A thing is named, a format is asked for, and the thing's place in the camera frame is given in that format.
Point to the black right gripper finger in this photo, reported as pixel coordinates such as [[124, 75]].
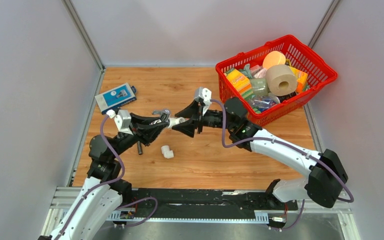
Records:
[[192, 111], [187, 127]]

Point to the aluminium frame rail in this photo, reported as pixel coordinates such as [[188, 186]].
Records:
[[309, 221]]

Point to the white PVC elbow fitting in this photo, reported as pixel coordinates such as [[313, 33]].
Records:
[[173, 121]]

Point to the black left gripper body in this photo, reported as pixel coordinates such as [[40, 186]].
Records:
[[141, 133]]

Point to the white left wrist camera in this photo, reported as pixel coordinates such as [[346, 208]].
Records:
[[122, 120]]

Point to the orange round sponge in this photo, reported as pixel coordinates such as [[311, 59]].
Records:
[[273, 58]]

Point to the orange yellow box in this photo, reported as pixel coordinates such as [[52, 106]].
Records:
[[301, 78]]

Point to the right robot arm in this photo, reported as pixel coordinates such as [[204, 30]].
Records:
[[323, 175]]

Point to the white PVC elbow on table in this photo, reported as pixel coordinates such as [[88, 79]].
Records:
[[167, 152]]

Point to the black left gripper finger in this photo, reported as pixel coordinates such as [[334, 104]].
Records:
[[142, 121], [151, 132]]

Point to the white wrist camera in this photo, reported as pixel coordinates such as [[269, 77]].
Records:
[[122, 120], [204, 94]]

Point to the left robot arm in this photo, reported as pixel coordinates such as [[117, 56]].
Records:
[[96, 179]]

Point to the blue Harry's razor box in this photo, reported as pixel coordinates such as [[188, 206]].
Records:
[[116, 97]]

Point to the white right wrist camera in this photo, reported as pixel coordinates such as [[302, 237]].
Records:
[[204, 94]]

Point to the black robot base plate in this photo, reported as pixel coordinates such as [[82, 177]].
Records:
[[203, 204]]

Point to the yellow green sponge pack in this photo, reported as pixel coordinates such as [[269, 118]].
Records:
[[240, 82]]

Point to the red plastic basket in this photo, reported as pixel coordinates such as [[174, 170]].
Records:
[[301, 56]]

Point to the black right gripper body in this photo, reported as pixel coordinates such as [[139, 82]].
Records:
[[200, 119]]

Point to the brown toilet paper roll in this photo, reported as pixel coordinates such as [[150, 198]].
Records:
[[280, 80]]

